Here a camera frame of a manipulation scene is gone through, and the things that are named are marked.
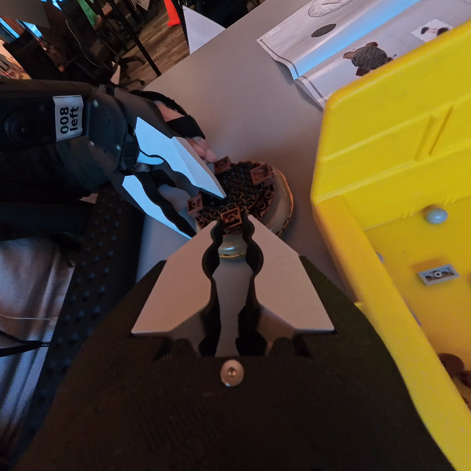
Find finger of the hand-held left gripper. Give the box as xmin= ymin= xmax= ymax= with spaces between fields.
xmin=134 ymin=117 xmax=227 ymax=200
xmin=121 ymin=171 xmax=197 ymax=239

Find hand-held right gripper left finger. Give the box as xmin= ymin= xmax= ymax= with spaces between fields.
xmin=131 ymin=217 xmax=225 ymax=357

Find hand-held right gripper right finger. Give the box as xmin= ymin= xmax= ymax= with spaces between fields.
xmin=237 ymin=214 xmax=335 ymax=357

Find round toy brick model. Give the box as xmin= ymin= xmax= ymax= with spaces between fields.
xmin=187 ymin=156 xmax=294 ymax=260

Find yellow plastic bin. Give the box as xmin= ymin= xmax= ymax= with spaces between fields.
xmin=310 ymin=18 xmax=471 ymax=471

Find person's left forearm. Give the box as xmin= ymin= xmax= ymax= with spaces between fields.
xmin=0 ymin=184 xmax=96 ymax=241

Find person's left hand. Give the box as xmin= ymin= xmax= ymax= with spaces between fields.
xmin=156 ymin=103 xmax=218 ymax=163

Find black dotted mat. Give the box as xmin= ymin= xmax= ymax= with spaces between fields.
xmin=22 ymin=184 xmax=148 ymax=471

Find black office chair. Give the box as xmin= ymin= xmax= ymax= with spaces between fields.
xmin=48 ymin=0 xmax=145 ymax=86

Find white paper sheet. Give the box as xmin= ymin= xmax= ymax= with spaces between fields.
xmin=182 ymin=5 xmax=226 ymax=54

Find grey hooded sweatshirt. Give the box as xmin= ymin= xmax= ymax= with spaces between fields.
xmin=0 ymin=237 xmax=78 ymax=435

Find scattered loose toy bricks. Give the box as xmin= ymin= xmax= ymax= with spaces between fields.
xmin=418 ymin=206 xmax=471 ymax=391

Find open instruction booklet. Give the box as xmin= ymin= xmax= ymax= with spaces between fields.
xmin=256 ymin=0 xmax=453 ymax=109

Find black strap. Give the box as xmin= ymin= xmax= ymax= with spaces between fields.
xmin=0 ymin=329 xmax=50 ymax=357

